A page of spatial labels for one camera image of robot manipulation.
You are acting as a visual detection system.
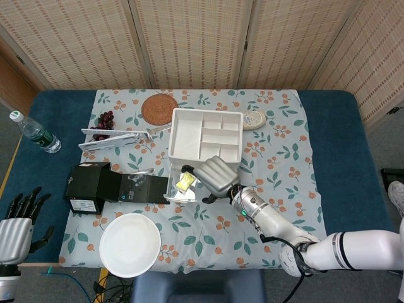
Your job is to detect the bamboo folding screen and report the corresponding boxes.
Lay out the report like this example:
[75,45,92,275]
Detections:
[0,0,404,124]

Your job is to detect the dark red grapes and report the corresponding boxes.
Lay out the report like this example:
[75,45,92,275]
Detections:
[90,110,116,142]

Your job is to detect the blue padded seat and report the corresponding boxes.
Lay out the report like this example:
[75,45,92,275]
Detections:
[131,270,266,303]

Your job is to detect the white sneaker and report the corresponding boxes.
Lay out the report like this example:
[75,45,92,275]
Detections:
[387,181,404,222]

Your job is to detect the black floor object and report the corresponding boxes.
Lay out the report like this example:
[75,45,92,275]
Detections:
[380,168,404,191]

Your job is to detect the black floor cables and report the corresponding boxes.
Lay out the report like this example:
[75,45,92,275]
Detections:
[93,271,137,303]

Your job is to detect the floral print tablecloth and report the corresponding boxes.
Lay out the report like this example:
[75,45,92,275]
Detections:
[58,89,331,275]

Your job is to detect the white drawer organizer box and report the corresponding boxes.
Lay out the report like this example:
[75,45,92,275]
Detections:
[167,107,244,173]

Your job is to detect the white round plate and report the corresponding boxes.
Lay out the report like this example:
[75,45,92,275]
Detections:
[99,213,162,278]

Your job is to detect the black cardboard box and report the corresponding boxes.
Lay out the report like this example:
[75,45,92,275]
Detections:
[62,162,171,215]

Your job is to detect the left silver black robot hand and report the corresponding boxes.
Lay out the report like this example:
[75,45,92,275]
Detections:
[0,186,54,265]

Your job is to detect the blue floor cable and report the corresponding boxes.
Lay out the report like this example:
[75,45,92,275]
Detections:
[44,266,93,303]

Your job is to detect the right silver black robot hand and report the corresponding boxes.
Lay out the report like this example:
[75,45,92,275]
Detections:
[181,155,241,205]

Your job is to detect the brown wooden door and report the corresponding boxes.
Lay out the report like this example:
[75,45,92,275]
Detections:
[0,55,39,107]

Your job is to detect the brown woven round coaster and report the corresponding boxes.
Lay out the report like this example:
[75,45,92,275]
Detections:
[141,94,176,126]

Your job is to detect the blue table cover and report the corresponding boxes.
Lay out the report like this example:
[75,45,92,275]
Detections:
[3,90,399,270]

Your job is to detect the yellow small object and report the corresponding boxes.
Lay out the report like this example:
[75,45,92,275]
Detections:
[175,172,196,193]

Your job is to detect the clear plastic water bottle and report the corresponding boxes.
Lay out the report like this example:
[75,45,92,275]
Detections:
[8,110,62,154]

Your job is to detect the silver metal tongs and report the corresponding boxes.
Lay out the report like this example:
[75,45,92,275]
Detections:
[146,124,173,135]

